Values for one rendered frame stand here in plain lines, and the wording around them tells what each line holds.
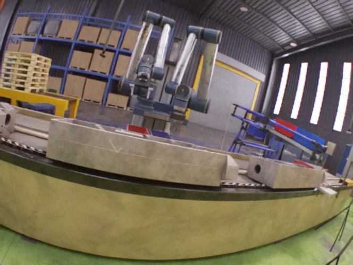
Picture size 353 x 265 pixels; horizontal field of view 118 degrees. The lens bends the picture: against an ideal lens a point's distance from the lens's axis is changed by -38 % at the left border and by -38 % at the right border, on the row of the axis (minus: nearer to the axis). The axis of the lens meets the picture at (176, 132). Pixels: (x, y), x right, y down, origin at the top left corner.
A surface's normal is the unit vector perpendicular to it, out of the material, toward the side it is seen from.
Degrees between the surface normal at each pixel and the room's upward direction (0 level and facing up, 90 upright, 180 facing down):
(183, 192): 90
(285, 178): 80
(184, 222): 90
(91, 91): 90
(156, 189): 90
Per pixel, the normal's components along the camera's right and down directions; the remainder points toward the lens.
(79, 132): 0.29, 0.08
